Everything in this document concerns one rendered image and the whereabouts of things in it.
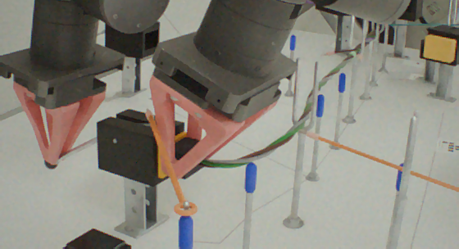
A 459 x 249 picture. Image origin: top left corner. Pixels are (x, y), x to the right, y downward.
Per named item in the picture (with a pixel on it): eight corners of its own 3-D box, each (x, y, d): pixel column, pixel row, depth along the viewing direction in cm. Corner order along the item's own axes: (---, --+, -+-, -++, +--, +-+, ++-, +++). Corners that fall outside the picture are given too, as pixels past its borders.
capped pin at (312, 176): (320, 182, 61) (329, 97, 59) (306, 181, 61) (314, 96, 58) (318, 175, 63) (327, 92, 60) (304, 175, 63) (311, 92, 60)
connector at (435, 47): (453, 61, 86) (456, 39, 85) (449, 63, 84) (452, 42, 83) (427, 55, 88) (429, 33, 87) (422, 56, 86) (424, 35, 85)
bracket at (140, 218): (146, 210, 54) (145, 156, 52) (169, 218, 53) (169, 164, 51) (113, 230, 50) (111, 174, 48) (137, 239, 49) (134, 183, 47)
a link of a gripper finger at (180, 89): (237, 178, 49) (288, 78, 45) (190, 214, 43) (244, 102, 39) (169, 131, 51) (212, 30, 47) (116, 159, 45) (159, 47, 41)
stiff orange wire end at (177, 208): (155, 111, 48) (155, 104, 48) (200, 219, 32) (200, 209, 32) (138, 112, 48) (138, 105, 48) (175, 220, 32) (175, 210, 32)
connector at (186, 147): (155, 153, 51) (155, 129, 50) (208, 166, 48) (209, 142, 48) (134, 165, 48) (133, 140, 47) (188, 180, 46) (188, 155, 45)
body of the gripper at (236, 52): (289, 85, 47) (332, 0, 44) (225, 122, 39) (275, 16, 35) (220, 42, 49) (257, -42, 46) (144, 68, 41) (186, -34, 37)
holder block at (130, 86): (88, 79, 92) (88, 14, 89) (158, 91, 87) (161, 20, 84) (70, 87, 88) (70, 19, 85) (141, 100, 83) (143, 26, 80)
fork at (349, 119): (340, 121, 79) (350, 10, 74) (343, 117, 80) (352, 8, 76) (355, 124, 78) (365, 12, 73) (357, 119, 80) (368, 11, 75)
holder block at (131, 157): (129, 153, 53) (129, 107, 52) (184, 169, 50) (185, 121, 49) (97, 169, 49) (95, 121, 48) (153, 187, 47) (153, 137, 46)
